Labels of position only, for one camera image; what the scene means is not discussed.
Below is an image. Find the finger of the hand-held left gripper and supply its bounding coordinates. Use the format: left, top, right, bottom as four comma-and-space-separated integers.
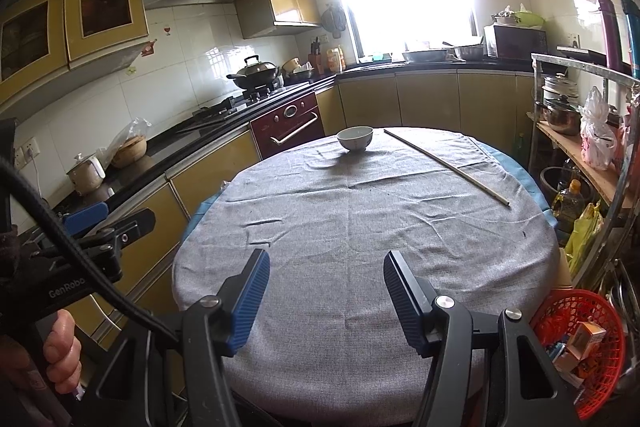
62, 202, 110, 237
75, 208, 157, 258

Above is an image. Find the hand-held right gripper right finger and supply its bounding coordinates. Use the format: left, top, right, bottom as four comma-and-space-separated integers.
382, 249, 581, 427

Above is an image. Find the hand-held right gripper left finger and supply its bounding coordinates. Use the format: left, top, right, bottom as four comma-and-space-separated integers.
92, 248, 272, 427

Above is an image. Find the white medicine box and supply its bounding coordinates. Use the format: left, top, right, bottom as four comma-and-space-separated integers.
552, 349, 583, 375

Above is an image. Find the orange cardboard box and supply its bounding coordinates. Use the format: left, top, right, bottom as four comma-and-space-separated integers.
565, 322, 607, 360

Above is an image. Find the red plastic basket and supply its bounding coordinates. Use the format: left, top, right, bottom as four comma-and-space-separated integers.
530, 289, 627, 423

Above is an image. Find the person's left hand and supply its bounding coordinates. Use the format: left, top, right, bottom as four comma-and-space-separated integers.
0, 308, 84, 403

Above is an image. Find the beige slow cooker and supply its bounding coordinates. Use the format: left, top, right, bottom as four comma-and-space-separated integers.
66, 153, 107, 195

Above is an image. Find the grey tablecloth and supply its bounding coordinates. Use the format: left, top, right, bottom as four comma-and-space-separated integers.
171, 126, 558, 423

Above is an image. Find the long thin wooden stick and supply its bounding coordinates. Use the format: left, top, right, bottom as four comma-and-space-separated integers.
383, 129, 511, 207

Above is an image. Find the black gas stove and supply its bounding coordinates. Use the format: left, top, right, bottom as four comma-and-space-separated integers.
175, 89, 286, 132

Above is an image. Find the white bowl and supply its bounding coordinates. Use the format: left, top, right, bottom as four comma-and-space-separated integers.
336, 126, 374, 154

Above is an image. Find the blue table cover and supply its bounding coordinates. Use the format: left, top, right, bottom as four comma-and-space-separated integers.
187, 139, 558, 233

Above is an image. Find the dark red oven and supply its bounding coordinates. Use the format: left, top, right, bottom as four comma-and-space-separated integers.
250, 92, 323, 160

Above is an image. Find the dark round pot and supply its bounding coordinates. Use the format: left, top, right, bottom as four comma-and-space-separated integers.
540, 166, 568, 208

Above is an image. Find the cooking oil bottle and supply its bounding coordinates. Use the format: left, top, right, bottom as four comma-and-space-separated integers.
555, 179, 586, 233

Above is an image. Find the yellow plastic bag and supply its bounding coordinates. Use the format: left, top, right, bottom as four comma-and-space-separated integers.
565, 202, 603, 275

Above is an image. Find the black wok with lid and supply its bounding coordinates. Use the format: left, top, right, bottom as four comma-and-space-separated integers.
227, 55, 282, 90

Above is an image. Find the pan with bowls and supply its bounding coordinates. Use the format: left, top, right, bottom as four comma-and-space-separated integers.
281, 57, 316, 82

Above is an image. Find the steel pot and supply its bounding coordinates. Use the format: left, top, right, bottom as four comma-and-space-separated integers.
537, 99, 583, 135

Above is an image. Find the metal basin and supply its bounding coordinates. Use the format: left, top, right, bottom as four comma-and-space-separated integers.
402, 47, 456, 64

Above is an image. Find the yellow seasoning packet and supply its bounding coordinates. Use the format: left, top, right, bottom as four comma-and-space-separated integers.
326, 47, 347, 74

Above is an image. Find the metal tray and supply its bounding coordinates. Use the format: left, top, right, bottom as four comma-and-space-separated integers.
452, 43, 486, 62

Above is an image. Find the white pink plastic bag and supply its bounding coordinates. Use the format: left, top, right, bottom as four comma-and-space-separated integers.
580, 86, 618, 171

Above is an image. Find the red shelf plastic bag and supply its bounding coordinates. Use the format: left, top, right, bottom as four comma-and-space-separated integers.
616, 104, 640, 158

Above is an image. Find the black microwave oven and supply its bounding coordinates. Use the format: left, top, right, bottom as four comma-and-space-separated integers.
484, 24, 548, 60

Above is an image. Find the dark round hanging utensil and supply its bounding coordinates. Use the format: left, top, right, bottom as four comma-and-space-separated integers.
321, 4, 347, 38

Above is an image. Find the metal shelf rack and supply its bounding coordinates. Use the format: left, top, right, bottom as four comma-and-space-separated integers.
530, 52, 640, 308

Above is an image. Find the flat black tray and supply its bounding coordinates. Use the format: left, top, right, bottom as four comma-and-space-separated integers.
557, 46, 608, 64

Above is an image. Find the green container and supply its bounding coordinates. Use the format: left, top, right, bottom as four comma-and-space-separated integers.
512, 9, 546, 30

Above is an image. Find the maroon thermos flask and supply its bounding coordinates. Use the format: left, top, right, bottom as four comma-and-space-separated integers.
596, 0, 632, 75

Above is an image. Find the teal thermos flask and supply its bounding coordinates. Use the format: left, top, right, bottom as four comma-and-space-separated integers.
620, 0, 640, 78

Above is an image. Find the black cable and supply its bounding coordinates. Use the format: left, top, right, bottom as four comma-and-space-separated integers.
0, 157, 183, 348

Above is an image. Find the white wall socket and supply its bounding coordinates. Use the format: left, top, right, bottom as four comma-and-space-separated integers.
15, 137, 41, 168

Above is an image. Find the yellow picture-door wall cabinet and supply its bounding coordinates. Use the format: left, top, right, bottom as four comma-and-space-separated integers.
0, 0, 156, 108

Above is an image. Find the small yellow wall cabinet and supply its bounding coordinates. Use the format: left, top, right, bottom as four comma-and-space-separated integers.
235, 0, 323, 40

